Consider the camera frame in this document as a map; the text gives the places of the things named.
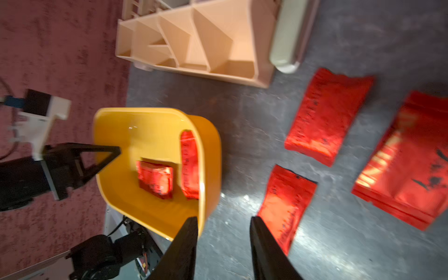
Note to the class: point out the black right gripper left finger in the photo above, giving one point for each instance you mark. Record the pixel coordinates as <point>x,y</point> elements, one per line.
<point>179,261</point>

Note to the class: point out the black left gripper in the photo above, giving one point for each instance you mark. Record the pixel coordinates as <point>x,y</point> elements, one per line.
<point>63,167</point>

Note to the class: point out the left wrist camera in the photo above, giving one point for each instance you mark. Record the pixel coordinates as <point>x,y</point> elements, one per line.
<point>39,110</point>

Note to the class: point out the beige plastic desk organizer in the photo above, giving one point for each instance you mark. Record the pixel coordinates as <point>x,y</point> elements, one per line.
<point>224,40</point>

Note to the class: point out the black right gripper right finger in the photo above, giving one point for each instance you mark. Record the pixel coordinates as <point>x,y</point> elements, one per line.
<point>269,261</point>

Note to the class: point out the yellow plastic storage box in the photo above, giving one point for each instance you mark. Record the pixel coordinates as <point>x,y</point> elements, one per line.
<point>153,135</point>

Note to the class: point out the grey green pencil case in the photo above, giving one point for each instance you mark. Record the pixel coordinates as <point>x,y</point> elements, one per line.
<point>292,33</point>

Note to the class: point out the red tea bag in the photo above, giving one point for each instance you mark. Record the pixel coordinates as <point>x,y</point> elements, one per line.
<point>407,175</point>
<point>287,197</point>
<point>190,173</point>
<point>157,179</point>
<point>329,106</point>

